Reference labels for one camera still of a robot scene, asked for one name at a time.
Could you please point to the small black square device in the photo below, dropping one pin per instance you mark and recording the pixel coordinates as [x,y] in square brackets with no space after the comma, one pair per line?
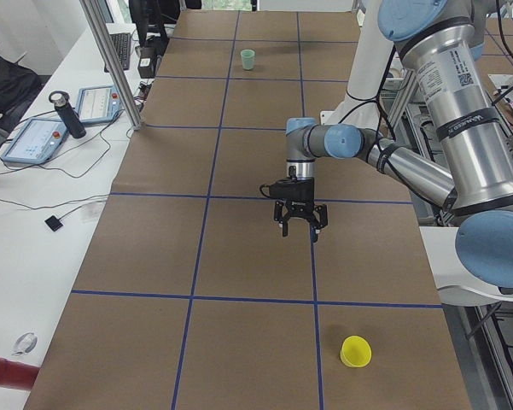
[53,223]

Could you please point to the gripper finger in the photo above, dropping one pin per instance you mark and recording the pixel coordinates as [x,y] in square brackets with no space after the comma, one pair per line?
[318,221]
[282,213]

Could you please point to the clear tape roll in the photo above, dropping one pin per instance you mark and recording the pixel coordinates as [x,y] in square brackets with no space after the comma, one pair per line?
[25,344]

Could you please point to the blue teach pendant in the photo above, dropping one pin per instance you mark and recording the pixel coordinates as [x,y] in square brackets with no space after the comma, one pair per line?
[98,104]
[36,142]

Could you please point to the far blue teach pendant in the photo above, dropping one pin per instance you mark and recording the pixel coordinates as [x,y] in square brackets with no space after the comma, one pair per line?
[98,104]

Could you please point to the small black box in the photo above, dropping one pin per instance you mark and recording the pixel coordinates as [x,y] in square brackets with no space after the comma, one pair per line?
[146,66]

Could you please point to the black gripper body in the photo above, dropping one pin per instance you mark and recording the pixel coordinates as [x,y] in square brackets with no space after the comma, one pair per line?
[299,204]

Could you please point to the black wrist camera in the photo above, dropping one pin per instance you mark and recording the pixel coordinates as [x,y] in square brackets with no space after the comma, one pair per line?
[300,190]

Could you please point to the red cylinder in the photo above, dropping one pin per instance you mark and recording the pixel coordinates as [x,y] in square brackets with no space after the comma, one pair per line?
[16,375]

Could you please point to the black water bottle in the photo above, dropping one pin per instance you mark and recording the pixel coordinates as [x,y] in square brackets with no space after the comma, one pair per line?
[60,100]

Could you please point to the yellow plastic cup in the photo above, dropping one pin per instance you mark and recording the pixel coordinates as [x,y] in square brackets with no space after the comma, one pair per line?
[355,352]

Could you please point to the seated person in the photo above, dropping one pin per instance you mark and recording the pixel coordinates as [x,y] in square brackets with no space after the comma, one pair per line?
[19,86]

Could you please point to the light green plastic cup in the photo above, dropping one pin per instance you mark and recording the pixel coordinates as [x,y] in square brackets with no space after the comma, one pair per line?
[248,59]

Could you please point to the near blue teach pendant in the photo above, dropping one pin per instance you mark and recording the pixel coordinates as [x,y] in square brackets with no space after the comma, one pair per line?
[36,142]

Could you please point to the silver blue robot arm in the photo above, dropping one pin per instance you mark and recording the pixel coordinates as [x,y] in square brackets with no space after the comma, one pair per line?
[416,110]

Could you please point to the black keyboard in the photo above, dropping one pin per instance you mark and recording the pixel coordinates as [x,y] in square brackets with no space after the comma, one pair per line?
[122,45]

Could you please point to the aluminium frame post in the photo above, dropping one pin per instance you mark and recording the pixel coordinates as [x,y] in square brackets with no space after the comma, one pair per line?
[104,43]

